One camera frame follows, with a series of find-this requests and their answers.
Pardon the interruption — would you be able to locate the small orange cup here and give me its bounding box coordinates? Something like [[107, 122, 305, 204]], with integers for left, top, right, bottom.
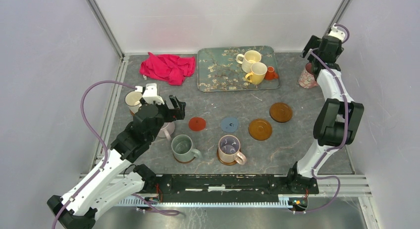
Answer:
[[264, 66, 279, 80]]

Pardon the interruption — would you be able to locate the crumpled red cloth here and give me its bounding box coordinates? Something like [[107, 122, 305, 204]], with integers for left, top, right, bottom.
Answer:
[[139, 52, 196, 86]]

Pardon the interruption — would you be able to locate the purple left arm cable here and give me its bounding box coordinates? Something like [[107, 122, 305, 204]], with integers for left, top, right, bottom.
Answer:
[[51, 80, 181, 229]]

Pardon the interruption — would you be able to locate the beige pink tall mug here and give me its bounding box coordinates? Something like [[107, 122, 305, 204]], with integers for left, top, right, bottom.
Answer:
[[217, 135, 247, 165]]

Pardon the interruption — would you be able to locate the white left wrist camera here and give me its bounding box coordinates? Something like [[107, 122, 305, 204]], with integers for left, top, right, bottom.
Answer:
[[142, 83, 164, 105]]

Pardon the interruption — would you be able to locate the cream yellow mug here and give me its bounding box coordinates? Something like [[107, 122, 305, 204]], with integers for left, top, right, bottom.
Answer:
[[236, 50, 262, 73]]

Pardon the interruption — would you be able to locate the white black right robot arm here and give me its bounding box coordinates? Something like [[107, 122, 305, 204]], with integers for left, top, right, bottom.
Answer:
[[286, 35, 364, 193]]

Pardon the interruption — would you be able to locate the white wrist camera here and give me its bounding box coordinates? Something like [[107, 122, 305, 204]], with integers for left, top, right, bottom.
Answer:
[[142, 83, 164, 105], [327, 23, 349, 43]]

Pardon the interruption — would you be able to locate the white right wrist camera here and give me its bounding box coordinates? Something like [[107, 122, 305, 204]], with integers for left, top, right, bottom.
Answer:
[[327, 23, 349, 43]]

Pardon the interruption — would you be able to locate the red round coaster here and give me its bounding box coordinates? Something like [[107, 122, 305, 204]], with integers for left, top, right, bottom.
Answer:
[[188, 117, 207, 131]]

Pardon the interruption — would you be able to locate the white mug black handle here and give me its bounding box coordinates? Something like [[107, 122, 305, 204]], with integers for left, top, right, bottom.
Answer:
[[125, 91, 143, 114]]

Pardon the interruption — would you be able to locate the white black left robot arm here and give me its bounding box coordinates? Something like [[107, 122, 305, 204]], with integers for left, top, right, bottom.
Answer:
[[47, 95, 186, 229]]

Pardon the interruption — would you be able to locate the pink floral patterned mug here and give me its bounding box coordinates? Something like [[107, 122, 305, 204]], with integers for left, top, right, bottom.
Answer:
[[298, 62, 318, 89]]

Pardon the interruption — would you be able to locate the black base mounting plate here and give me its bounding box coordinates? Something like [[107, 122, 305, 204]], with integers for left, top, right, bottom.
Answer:
[[138, 174, 319, 203]]

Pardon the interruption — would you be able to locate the yellow ceramic mug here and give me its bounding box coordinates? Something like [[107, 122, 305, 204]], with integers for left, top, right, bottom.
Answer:
[[245, 62, 267, 85]]

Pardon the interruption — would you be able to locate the blue round coaster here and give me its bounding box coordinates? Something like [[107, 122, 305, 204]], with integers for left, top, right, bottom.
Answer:
[[220, 117, 239, 133]]

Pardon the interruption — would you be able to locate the glossy wooden ridged coaster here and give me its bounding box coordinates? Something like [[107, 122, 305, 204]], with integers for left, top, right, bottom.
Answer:
[[175, 157, 195, 164]]

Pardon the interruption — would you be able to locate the grey-green ceramic mug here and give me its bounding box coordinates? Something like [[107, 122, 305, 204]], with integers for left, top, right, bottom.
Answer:
[[171, 134, 202, 162]]

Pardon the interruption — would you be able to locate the white toothed cable rail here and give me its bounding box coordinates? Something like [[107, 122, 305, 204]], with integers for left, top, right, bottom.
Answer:
[[116, 196, 292, 209]]

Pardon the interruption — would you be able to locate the lilac ceramic mug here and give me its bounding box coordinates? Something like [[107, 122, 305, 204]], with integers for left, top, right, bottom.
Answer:
[[157, 122, 175, 141]]

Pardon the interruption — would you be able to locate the green floral serving tray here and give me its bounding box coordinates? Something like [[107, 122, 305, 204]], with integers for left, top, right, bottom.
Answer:
[[197, 46, 281, 92]]

